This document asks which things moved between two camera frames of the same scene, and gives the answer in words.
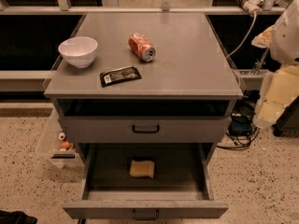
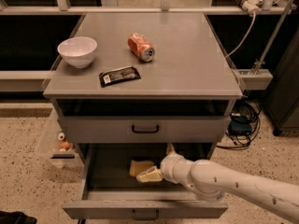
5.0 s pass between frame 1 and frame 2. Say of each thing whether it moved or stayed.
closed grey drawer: stayed
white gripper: moved
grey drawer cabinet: stayed
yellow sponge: stayed
